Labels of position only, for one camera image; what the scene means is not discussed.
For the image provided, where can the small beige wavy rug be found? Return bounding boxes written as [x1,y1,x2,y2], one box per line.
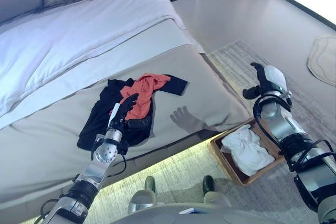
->
[306,36,336,88]

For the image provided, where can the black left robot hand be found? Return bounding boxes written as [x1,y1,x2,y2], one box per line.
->
[107,92,153,132]

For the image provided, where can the beige upholstered bed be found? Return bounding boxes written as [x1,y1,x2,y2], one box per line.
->
[0,0,251,219]

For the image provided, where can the white garment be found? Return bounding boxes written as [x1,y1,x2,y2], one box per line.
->
[220,124,276,177]

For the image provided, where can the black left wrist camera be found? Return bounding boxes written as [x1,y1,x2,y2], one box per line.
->
[118,141,130,155]

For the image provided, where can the robot right leg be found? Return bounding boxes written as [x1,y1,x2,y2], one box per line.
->
[202,175,232,208]

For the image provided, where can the robot left leg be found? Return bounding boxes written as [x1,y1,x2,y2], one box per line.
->
[128,176,158,214]

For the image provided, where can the beige bed cover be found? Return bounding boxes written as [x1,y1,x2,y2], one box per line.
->
[0,42,251,204]

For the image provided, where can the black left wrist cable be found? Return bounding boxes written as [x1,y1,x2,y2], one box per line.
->
[109,153,128,177]

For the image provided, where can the black window frame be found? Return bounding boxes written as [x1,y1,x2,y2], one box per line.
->
[274,0,336,29]

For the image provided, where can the grey striped area rug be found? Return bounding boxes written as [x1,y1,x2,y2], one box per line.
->
[99,39,336,224]

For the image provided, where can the brown wicker basket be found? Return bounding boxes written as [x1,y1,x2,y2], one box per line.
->
[209,118,286,186]

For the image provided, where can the orange garment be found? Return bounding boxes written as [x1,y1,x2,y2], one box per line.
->
[119,73,171,120]

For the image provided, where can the grey robot torso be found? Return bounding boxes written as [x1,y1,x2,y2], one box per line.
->
[110,201,284,224]

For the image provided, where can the black garment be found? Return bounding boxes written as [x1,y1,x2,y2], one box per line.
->
[76,74,190,151]

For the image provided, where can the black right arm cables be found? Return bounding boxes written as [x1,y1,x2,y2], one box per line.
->
[253,95,336,172]

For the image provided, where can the white duvet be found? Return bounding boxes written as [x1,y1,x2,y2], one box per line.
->
[0,0,187,119]

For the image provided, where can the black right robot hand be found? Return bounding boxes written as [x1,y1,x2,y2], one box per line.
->
[241,62,290,100]

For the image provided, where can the robot leg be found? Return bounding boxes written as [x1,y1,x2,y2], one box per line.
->
[202,175,232,208]
[128,176,158,214]

